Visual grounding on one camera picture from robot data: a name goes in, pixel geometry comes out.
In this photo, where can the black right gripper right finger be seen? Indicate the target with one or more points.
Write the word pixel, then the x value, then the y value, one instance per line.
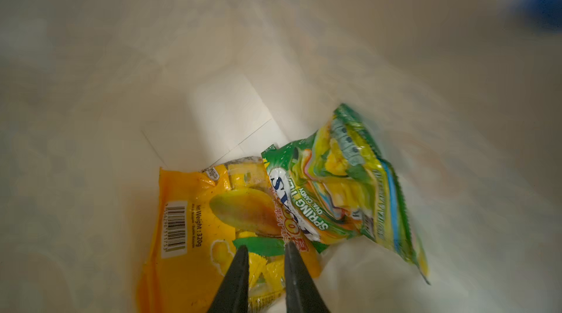
pixel 302 295

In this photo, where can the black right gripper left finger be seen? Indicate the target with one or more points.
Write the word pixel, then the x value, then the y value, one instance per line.
pixel 233 293

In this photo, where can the blue checkered paper bag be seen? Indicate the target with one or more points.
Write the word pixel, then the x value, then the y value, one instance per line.
pixel 462 96

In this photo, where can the green spring candy bag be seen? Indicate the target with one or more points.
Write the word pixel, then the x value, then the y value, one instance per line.
pixel 337 185

